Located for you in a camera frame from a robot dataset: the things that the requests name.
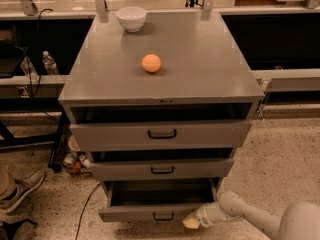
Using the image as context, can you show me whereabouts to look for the grey bottom drawer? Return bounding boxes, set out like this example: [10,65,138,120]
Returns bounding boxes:
[98,178,216,222]

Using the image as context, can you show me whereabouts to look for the grey drawer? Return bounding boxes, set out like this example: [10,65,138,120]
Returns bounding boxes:
[90,158,234,181]
[70,120,252,152]
[98,178,216,222]

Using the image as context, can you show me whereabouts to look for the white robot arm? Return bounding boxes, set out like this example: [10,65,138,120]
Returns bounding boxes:
[183,191,320,240]

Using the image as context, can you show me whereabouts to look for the grey middle drawer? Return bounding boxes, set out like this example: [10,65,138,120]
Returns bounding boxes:
[90,158,234,181]

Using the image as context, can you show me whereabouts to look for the grey metal drawer cabinet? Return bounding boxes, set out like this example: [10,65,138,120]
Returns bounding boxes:
[58,9,265,192]

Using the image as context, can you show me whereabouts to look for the grey top drawer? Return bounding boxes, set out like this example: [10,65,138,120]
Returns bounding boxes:
[70,120,252,152]

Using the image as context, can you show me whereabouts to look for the clutter items beside cabinet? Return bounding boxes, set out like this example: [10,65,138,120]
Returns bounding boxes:
[63,135,90,174]

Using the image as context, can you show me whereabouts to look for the orange ball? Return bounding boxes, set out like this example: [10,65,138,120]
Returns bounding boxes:
[141,54,161,73]

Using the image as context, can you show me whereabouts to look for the grey sneaker shoe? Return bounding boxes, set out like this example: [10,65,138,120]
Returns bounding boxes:
[0,169,46,214]

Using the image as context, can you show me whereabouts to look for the white ceramic bowl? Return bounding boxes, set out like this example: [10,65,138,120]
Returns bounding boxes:
[116,7,147,32]

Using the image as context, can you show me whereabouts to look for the clear plastic water bottle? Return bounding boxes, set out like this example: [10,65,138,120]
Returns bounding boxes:
[42,51,59,75]

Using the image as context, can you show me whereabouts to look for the black floor cable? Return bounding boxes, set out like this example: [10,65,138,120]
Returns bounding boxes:
[74,182,102,240]

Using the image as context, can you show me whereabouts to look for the black table frame leg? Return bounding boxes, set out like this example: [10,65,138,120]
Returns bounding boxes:
[0,112,68,173]

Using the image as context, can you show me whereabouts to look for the black backpack strap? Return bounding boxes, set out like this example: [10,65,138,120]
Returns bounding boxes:
[0,213,38,240]

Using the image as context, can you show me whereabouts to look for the black hanging cable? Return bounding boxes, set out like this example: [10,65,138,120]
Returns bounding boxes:
[14,7,55,98]

